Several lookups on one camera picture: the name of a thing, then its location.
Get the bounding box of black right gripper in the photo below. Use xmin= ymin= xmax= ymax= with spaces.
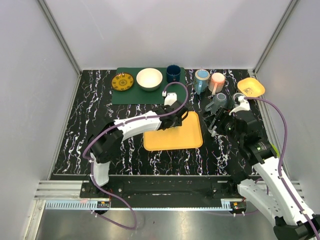
xmin=202 ymin=106 xmax=244 ymax=144

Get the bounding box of dark teal mug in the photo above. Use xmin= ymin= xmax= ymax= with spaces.
xmin=231 ymin=92 xmax=246 ymax=107

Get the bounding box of grey mug white inside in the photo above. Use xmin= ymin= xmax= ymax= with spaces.
xmin=204 ymin=92 xmax=228 ymax=114

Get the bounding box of orange and blue mug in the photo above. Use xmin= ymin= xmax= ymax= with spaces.
xmin=193 ymin=69 xmax=211 ymax=95

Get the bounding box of pink mug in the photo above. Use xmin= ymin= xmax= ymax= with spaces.
xmin=208 ymin=72 xmax=226 ymax=96

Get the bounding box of light blue mug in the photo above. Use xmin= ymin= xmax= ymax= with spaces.
xmin=208 ymin=123 xmax=217 ymax=137

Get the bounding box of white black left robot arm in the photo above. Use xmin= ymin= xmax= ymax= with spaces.
xmin=82 ymin=101 xmax=189 ymax=198

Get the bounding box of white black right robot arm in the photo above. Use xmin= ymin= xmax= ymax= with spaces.
xmin=210 ymin=108 xmax=320 ymax=240

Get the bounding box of navy blue mug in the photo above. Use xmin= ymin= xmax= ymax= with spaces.
xmin=166 ymin=64 xmax=181 ymax=83

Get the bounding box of yellow serving tray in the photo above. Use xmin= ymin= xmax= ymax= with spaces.
xmin=143 ymin=111 xmax=203 ymax=152

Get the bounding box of yellow square dish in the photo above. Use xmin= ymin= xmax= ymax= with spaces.
xmin=237 ymin=77 xmax=266 ymax=98

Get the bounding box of lime green plate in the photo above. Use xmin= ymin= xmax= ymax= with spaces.
xmin=270 ymin=143 xmax=280 ymax=159

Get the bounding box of white bowl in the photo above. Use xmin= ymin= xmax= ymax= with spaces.
xmin=136 ymin=68 xmax=163 ymax=92

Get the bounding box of yellow patterned plate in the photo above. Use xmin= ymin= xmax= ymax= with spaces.
xmin=111 ymin=72 xmax=135 ymax=92

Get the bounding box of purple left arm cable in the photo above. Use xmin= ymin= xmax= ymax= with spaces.
xmin=82 ymin=81 xmax=190 ymax=230

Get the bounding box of aluminium frame rail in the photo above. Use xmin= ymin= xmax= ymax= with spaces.
xmin=34 ymin=180 xmax=82 ymax=200

